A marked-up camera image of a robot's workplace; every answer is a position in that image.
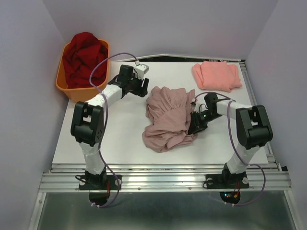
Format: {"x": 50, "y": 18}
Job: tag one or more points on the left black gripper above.
{"x": 145, "y": 88}

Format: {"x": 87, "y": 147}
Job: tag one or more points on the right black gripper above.
{"x": 195, "y": 125}

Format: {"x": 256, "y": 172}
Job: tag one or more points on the dusty pink skirt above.
{"x": 169, "y": 113}

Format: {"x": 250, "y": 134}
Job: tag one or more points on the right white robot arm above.
{"x": 253, "y": 131}

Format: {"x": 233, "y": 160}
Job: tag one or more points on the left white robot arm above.
{"x": 89, "y": 122}

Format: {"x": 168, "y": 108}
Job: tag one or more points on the folded salmon pink skirt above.
{"x": 216, "y": 76}

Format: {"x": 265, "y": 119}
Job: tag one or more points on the orange plastic bin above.
{"x": 80, "y": 94}

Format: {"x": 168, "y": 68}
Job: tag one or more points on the red skirt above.
{"x": 81, "y": 56}

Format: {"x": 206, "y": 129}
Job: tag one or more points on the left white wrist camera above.
{"x": 141, "y": 70}

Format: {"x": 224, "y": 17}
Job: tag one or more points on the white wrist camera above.
{"x": 141, "y": 70}
{"x": 195, "y": 105}

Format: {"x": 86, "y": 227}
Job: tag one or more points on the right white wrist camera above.
{"x": 195, "y": 105}

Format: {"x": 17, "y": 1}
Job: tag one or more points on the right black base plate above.
{"x": 232, "y": 181}

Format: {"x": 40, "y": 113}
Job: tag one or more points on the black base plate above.
{"x": 232, "y": 181}
{"x": 109, "y": 184}

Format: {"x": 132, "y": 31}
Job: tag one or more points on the aluminium frame rail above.
{"x": 157, "y": 177}

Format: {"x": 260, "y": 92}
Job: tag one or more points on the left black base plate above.
{"x": 109, "y": 184}

